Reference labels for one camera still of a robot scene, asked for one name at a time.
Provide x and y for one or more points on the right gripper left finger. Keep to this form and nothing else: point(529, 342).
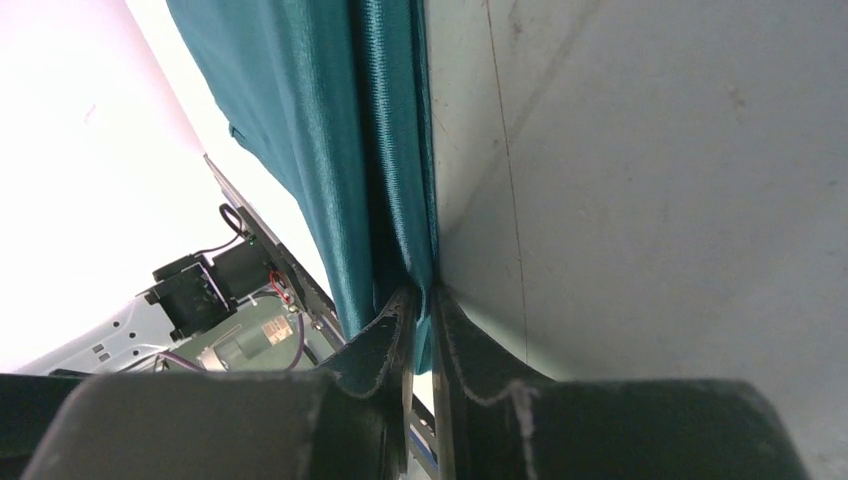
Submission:
point(172, 426)

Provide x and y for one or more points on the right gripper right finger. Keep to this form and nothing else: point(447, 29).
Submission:
point(498, 418)

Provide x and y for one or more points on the teal cloth napkin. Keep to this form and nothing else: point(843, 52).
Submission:
point(333, 99)

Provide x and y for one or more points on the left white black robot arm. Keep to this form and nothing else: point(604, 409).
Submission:
point(190, 296)

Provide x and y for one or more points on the aluminium frame rail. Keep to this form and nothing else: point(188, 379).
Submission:
point(234, 198)

